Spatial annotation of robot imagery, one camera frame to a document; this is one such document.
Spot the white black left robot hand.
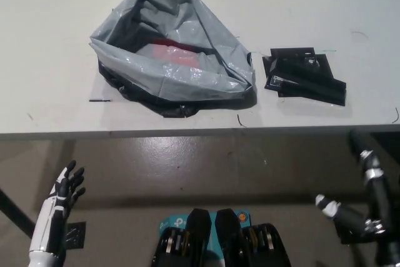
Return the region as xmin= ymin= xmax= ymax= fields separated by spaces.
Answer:
xmin=29 ymin=159 xmax=87 ymax=256

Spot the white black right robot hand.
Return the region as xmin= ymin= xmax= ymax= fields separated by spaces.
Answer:
xmin=314 ymin=129 xmax=400 ymax=246

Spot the grey plastic bag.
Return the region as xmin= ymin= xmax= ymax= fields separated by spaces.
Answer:
xmin=88 ymin=0 xmax=258 ymax=120

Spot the red item inside bag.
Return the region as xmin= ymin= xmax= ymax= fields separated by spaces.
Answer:
xmin=152 ymin=38 xmax=201 ymax=67

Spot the dark table leg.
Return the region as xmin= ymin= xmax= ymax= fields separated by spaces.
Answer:
xmin=0 ymin=188 xmax=36 ymax=240

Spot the teal printed box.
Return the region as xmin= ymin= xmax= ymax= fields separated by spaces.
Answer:
xmin=158 ymin=209 xmax=253 ymax=267

